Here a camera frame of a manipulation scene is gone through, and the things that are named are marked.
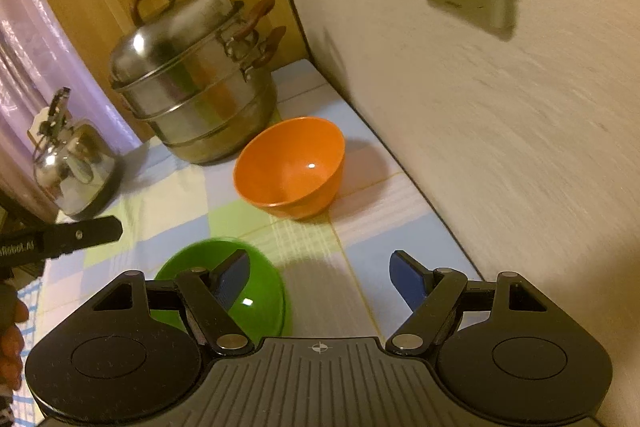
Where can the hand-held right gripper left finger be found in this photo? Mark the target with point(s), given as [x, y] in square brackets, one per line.
[235, 273]

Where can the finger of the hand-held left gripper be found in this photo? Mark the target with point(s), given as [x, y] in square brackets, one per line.
[85, 234]

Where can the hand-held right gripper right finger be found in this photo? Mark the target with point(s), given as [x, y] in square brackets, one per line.
[407, 279]

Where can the green plastic bowl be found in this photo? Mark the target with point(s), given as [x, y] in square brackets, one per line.
[260, 302]

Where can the orange plastic bowl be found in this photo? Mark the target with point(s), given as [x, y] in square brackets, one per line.
[285, 172]

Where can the person's left hand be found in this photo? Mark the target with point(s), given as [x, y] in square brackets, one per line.
[10, 347]

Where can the blue checked cloth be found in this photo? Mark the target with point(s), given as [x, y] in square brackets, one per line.
[27, 307]

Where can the stainless steel kettle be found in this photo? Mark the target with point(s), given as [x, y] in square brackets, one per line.
[75, 167]

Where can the pastel checked tablecloth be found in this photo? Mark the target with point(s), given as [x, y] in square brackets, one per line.
[310, 252]

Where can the purple lace curtain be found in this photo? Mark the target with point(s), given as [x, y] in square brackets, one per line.
[30, 72]

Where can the stainless steel steamer pot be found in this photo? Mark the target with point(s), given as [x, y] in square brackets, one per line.
[200, 97]

